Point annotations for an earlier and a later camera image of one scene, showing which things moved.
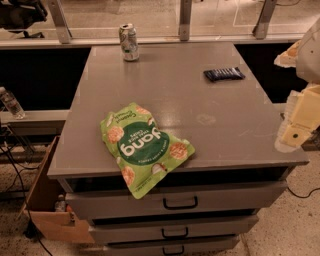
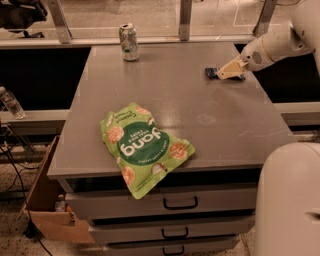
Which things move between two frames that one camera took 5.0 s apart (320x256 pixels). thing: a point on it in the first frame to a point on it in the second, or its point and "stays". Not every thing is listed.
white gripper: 310,55 to 252,57
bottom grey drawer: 173,247 stays
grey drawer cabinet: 201,93 stays
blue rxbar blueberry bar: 218,74 stays
